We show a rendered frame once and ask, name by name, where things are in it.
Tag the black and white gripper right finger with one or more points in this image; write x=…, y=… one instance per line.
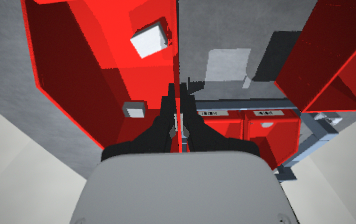
x=203, y=138

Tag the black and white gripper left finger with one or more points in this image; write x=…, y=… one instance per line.
x=157, y=138

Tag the small grey block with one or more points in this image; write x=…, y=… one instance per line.
x=134, y=109

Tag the white block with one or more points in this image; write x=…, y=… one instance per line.
x=149, y=40

